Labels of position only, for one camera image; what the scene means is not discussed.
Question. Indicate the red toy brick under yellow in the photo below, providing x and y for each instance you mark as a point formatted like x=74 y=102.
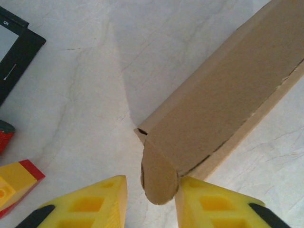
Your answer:
x=33 y=169

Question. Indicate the black grey chessboard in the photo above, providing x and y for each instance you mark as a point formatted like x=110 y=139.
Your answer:
x=26 y=54

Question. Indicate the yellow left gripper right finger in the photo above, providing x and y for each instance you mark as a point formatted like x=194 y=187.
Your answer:
x=213 y=209

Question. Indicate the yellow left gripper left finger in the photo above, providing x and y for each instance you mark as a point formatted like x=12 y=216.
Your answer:
x=90 y=209

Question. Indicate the brown cardboard box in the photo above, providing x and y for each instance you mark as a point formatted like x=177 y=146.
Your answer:
x=213 y=95

